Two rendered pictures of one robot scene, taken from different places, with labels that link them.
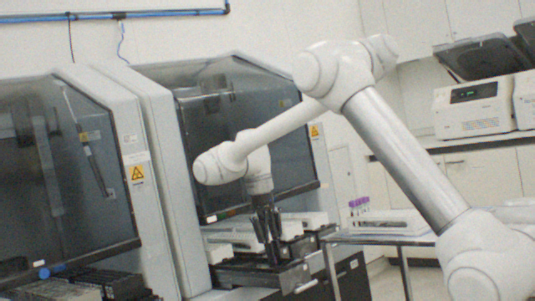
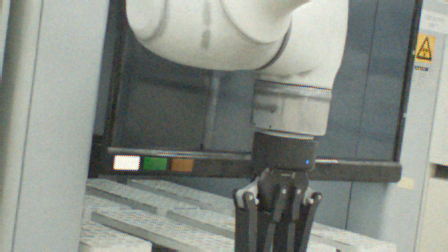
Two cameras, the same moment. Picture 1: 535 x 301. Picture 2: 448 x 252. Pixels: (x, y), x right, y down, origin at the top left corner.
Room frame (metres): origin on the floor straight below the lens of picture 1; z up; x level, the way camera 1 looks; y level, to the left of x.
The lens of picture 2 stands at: (0.90, 0.13, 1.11)
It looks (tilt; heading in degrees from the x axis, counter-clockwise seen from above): 3 degrees down; 0
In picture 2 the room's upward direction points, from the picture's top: 8 degrees clockwise
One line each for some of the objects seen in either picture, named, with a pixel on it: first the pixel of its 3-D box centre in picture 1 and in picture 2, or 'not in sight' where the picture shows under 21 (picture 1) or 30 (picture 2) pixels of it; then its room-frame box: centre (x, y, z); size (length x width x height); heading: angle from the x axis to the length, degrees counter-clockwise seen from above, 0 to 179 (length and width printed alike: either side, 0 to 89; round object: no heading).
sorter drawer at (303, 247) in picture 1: (249, 244); not in sight; (2.47, 0.15, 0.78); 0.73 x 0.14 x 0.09; 43
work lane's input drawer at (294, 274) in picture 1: (231, 270); not in sight; (2.08, 0.21, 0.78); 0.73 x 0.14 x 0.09; 43
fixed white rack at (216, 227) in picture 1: (220, 232); (127, 208); (2.60, 0.27, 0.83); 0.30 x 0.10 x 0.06; 43
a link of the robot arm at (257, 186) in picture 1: (259, 184); (289, 111); (1.97, 0.05, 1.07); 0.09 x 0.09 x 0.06
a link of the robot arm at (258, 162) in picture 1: (250, 153); (294, 16); (1.96, 0.06, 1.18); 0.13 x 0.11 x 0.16; 134
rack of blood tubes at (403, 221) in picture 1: (388, 221); not in sight; (2.03, -0.36, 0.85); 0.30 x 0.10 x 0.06; 40
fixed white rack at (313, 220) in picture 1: (294, 222); (307, 244); (2.47, -0.05, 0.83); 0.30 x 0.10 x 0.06; 43
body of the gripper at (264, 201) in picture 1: (263, 206); (281, 173); (1.97, 0.05, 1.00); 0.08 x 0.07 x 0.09; 133
